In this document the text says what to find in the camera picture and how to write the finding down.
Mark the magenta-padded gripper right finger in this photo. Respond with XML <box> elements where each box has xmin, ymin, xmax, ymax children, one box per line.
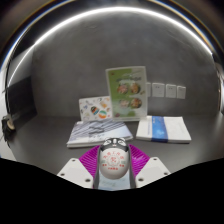
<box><xmin>128</xmin><ymin>143</ymin><xmax>172</xmax><ymax>190</ymax></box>

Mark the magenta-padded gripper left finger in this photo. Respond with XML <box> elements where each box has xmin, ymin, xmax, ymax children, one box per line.
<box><xmin>56</xmin><ymin>145</ymin><xmax>101</xmax><ymax>190</ymax></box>

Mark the white and black computer mouse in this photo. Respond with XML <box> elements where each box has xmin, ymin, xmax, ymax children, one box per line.
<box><xmin>98</xmin><ymin>136</ymin><xmax>131</xmax><ymax>181</ymax></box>

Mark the grey striped-cover book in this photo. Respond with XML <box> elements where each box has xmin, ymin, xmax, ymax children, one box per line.
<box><xmin>66</xmin><ymin>119</ymin><xmax>134</xmax><ymax>149</ymax></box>

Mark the white book with blue band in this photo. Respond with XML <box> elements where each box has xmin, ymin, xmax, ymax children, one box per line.
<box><xmin>135</xmin><ymin>115</ymin><xmax>193</xmax><ymax>145</ymax></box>

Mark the white cartoon-print card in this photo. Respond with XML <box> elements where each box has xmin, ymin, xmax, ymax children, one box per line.
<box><xmin>78</xmin><ymin>95</ymin><xmax>114</xmax><ymax>122</ymax></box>

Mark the small black device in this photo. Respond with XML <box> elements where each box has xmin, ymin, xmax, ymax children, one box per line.
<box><xmin>0</xmin><ymin>114</ymin><xmax>17</xmax><ymax>142</ymax></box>

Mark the green menu sign stand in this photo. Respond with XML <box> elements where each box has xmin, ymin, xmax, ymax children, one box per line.
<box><xmin>105</xmin><ymin>65</ymin><xmax>149</xmax><ymax>122</ymax></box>

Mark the black flat panel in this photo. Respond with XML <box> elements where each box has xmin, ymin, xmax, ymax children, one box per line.
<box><xmin>5</xmin><ymin>75</ymin><xmax>38</xmax><ymax>124</ymax></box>

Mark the white wall socket plate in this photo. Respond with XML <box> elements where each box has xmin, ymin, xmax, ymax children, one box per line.
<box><xmin>151</xmin><ymin>82</ymin><xmax>166</xmax><ymax>99</ymax></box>
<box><xmin>176</xmin><ymin>85</ymin><xmax>187</xmax><ymax>100</ymax></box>
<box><xmin>165</xmin><ymin>83</ymin><xmax>178</xmax><ymax>99</ymax></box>

